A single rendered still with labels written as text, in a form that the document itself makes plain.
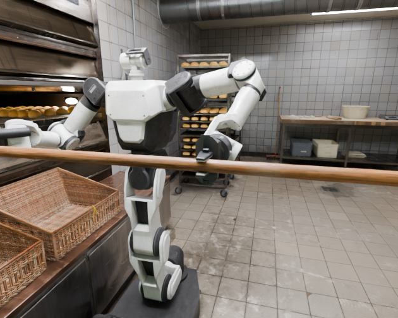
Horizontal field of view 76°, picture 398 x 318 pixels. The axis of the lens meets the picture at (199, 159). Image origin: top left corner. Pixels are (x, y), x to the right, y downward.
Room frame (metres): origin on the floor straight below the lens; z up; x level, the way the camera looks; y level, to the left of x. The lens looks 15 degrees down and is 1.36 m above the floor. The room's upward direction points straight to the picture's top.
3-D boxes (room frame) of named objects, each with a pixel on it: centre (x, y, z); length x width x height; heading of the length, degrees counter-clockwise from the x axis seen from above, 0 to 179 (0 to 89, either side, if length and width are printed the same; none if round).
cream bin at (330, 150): (4.60, -2.31, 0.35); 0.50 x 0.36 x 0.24; 167
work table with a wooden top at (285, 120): (4.53, -2.58, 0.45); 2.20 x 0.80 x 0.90; 75
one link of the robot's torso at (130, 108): (1.20, 0.24, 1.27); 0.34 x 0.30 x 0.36; 70
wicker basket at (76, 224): (1.36, 0.82, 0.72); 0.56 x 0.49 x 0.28; 165
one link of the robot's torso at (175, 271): (1.28, 0.23, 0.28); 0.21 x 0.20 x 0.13; 166
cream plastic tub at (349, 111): (4.57, -2.75, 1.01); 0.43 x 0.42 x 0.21; 75
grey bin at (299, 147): (4.70, -1.91, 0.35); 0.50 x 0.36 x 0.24; 165
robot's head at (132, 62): (1.14, 0.27, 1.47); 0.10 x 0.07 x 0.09; 70
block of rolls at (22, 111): (2.08, 1.37, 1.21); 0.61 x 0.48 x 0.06; 75
